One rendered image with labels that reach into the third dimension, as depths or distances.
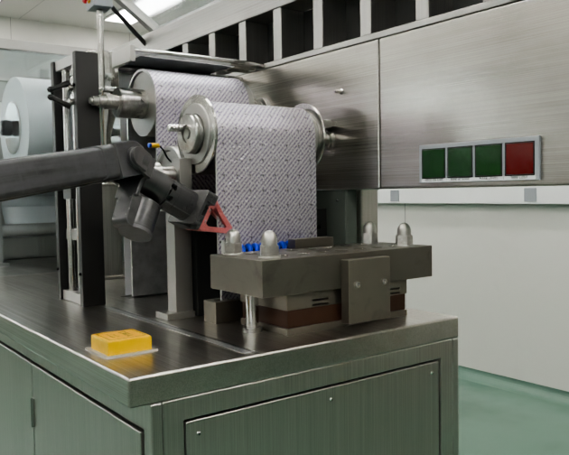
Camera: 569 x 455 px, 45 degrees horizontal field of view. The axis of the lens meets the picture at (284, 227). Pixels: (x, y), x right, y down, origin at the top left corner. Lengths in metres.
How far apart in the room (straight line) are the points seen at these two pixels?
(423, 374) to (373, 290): 0.18
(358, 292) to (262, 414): 0.28
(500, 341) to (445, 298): 0.45
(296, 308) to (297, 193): 0.31
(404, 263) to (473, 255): 2.91
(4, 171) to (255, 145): 0.51
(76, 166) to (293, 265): 0.37
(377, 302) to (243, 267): 0.25
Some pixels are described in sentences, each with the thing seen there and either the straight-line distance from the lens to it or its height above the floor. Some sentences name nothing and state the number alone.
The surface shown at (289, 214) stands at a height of 1.09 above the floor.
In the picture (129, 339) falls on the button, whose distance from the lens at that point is 1.05.
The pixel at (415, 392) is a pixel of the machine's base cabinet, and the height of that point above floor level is 0.78.
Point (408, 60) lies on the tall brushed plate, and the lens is 1.35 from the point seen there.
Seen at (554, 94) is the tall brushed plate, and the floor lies 1.28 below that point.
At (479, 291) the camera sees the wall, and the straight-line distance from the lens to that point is 4.19.
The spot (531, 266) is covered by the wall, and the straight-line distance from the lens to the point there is 3.97.
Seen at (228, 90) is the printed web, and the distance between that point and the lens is 1.58.
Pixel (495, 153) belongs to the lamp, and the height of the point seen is 1.20.
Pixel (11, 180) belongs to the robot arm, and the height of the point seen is 1.16.
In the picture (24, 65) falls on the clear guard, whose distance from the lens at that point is 2.23.
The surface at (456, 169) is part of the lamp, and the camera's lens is 1.24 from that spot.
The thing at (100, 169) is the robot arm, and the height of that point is 1.18.
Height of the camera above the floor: 1.14
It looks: 3 degrees down
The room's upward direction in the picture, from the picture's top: 1 degrees counter-clockwise
